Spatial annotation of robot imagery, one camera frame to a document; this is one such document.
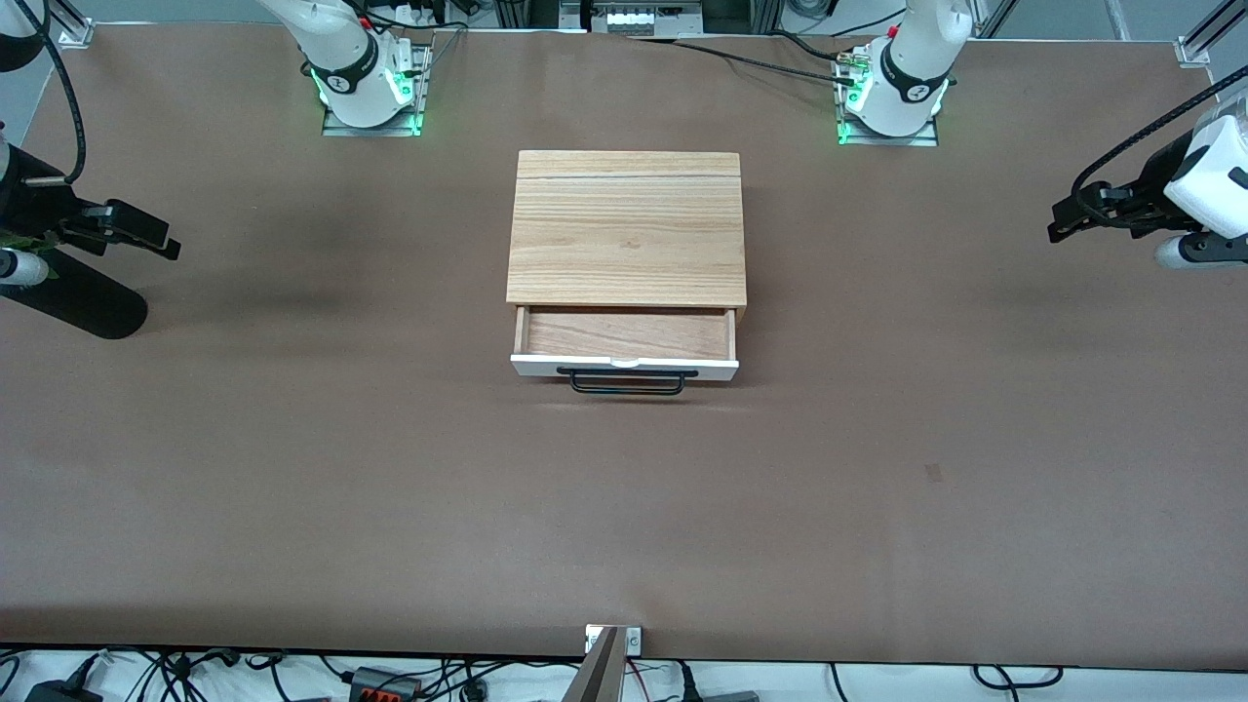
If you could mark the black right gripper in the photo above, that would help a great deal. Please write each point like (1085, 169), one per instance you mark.
(33, 207)

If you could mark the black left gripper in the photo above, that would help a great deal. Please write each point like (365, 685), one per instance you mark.
(1149, 187)

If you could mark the white-fronted wooden drawer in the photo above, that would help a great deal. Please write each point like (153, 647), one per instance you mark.
(629, 336)

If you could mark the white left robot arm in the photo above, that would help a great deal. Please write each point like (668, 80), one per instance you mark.
(902, 97)

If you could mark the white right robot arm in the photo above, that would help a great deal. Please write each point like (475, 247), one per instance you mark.
(361, 88)

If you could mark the light wooden drawer cabinet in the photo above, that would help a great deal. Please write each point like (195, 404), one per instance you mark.
(624, 234)

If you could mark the black vase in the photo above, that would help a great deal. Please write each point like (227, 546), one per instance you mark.
(88, 304)

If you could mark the black power adapter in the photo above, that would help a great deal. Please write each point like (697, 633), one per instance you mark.
(58, 693)

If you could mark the white socket strip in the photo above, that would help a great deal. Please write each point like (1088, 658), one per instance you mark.
(639, 18)

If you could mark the black power strip red switches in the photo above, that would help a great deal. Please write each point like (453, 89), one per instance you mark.
(382, 684)

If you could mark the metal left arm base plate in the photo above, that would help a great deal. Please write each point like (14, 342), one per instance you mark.
(928, 138)

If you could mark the aluminium corner strut bracket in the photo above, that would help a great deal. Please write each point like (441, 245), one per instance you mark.
(73, 34)
(1194, 49)

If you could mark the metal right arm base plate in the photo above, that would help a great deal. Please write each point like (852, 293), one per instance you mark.
(414, 93)

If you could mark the small metal mast bracket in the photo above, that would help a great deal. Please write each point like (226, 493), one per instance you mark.
(632, 640)

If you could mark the grey camera mast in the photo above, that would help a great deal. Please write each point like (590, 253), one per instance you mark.
(600, 673)

